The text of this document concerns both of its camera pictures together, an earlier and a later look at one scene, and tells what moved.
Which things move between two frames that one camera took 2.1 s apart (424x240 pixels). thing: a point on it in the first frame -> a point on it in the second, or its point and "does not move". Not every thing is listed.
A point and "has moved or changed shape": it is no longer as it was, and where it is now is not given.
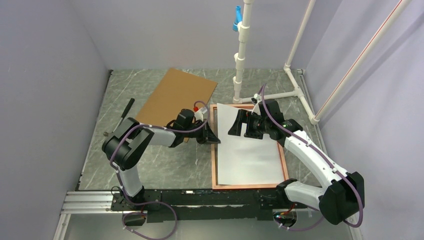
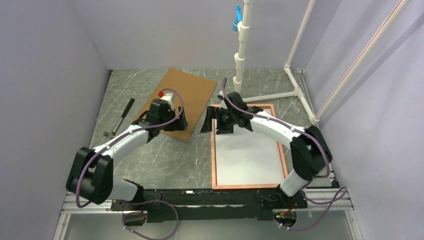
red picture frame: (214, 114) has moved or changed shape
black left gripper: (209, 136) -> (180, 124)
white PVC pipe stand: (239, 58) does not move
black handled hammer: (106, 133) does not move
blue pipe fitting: (238, 18) does not move
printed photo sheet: (243, 160) does not move
